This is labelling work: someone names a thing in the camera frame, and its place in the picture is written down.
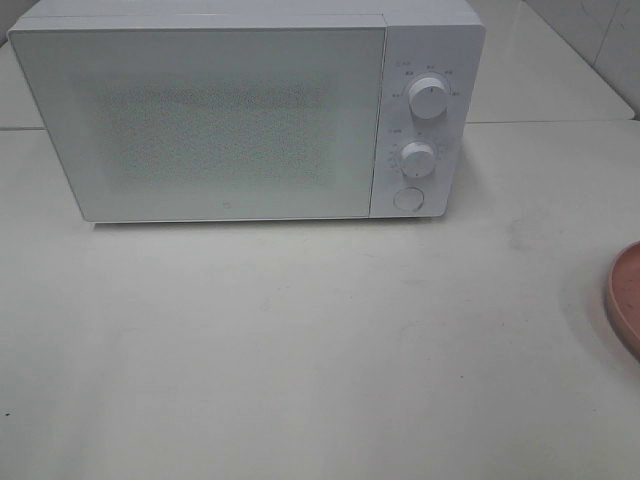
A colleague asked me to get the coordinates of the lower white microwave knob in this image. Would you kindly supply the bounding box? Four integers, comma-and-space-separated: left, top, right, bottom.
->
399, 142, 437, 179

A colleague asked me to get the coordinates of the white microwave knob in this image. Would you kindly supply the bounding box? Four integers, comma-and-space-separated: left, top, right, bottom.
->
399, 142, 437, 179
407, 72, 450, 120

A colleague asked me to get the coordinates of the upper white microwave knob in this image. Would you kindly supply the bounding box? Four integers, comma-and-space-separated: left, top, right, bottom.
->
407, 72, 450, 120

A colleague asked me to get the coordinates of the round white door button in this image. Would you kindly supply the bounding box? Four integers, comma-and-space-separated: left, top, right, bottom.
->
393, 187, 424, 212

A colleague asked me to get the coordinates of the white microwave door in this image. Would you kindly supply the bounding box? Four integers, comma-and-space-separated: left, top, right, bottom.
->
9, 14, 386, 223

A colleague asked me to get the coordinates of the pink round plate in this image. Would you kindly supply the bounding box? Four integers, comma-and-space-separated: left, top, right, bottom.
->
604, 242, 640, 361

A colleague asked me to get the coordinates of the white microwave oven body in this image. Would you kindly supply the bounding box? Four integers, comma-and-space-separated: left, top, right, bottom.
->
8, 1, 486, 219

